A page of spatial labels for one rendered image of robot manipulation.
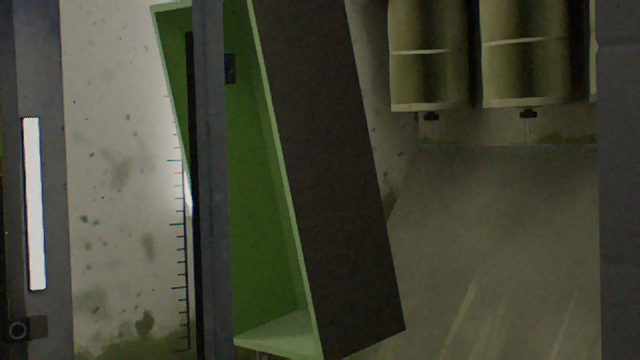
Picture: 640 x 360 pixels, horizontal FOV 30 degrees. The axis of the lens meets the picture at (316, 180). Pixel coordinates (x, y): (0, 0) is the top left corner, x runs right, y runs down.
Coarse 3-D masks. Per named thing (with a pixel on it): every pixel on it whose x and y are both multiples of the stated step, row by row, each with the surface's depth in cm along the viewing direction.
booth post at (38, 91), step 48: (0, 0) 440; (48, 0) 439; (0, 48) 442; (48, 48) 439; (0, 96) 445; (48, 96) 440; (48, 144) 440; (48, 192) 441; (48, 240) 441; (48, 288) 442
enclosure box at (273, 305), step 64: (256, 0) 359; (320, 0) 374; (256, 64) 426; (320, 64) 375; (256, 128) 433; (320, 128) 375; (256, 192) 434; (320, 192) 376; (256, 256) 434; (320, 256) 376; (384, 256) 392; (256, 320) 435; (320, 320) 377; (384, 320) 393
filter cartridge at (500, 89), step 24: (480, 0) 453; (504, 0) 441; (528, 0) 439; (552, 0) 440; (504, 24) 442; (528, 24) 440; (552, 24) 441; (504, 48) 442; (528, 48) 440; (552, 48) 441; (504, 72) 443; (528, 72) 440; (552, 72) 441; (504, 96) 444; (528, 96) 441; (552, 96) 441; (528, 120) 456
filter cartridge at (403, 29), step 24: (408, 0) 488; (432, 0) 486; (456, 0) 489; (408, 24) 488; (432, 24) 485; (456, 24) 489; (408, 48) 489; (432, 48) 488; (456, 48) 490; (408, 72) 489; (432, 72) 487; (456, 72) 490; (408, 96) 491; (432, 96) 490; (456, 96) 490; (432, 120) 503
